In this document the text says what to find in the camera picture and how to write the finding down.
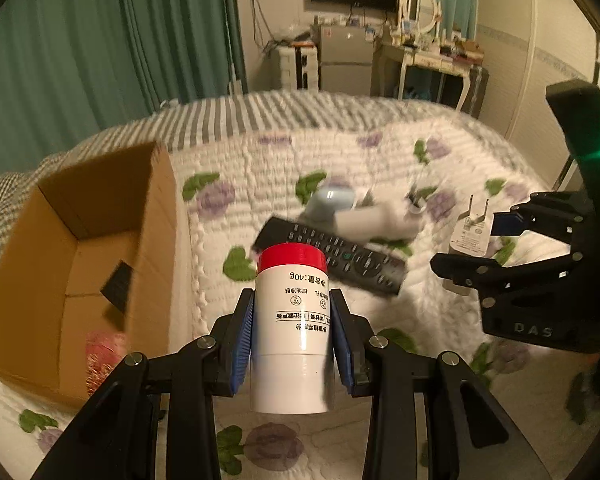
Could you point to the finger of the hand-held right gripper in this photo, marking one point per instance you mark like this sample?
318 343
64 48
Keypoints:
460 265
507 223

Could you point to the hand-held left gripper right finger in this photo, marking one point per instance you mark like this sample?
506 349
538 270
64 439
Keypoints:
341 347

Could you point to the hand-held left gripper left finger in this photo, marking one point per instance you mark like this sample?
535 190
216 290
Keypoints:
244 342

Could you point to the white charger plug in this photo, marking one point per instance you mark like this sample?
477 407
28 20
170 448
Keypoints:
471 236

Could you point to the white bottle with red cap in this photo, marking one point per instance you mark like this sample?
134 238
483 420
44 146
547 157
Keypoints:
290 320

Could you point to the cardboard box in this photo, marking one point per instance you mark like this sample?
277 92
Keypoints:
45 240

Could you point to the black remote control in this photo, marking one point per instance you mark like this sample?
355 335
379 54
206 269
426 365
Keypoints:
362 261

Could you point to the white tube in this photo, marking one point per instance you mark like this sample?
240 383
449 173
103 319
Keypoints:
375 220

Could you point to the black item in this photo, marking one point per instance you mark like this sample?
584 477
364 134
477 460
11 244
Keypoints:
117 287

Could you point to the red patterned packet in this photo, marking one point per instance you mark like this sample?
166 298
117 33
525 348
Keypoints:
105 360

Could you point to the light blue round container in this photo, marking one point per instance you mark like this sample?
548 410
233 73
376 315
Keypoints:
330 202

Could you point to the white wardrobe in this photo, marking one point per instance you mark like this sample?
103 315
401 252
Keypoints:
540 60

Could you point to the cream vanity table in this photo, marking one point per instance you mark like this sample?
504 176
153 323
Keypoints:
430 62

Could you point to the white floral quilt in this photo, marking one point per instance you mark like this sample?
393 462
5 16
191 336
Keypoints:
280 160

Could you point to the grey striped bed sheet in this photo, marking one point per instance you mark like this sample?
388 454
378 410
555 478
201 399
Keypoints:
220 115

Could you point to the silver mini fridge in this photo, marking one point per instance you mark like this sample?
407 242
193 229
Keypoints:
345 60

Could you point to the cream framed vanity mirror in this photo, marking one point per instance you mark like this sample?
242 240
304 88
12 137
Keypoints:
420 7

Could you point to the white drawer unit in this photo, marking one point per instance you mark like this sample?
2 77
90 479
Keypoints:
295 67

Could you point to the wide green curtain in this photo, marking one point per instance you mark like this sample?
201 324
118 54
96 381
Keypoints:
105 45

